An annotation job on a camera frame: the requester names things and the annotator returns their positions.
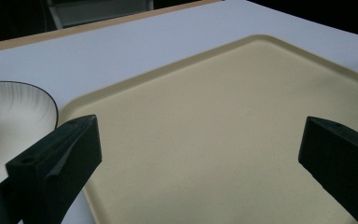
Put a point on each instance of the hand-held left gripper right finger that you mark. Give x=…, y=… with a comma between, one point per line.
x=341, y=161

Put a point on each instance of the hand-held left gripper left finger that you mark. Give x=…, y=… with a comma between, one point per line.
x=56, y=165

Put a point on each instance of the white saucer with dark rim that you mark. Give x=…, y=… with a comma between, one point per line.
x=24, y=115

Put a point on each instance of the beige plastic tray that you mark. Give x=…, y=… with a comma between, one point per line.
x=205, y=130

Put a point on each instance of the grey metal stand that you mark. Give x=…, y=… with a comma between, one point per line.
x=99, y=11

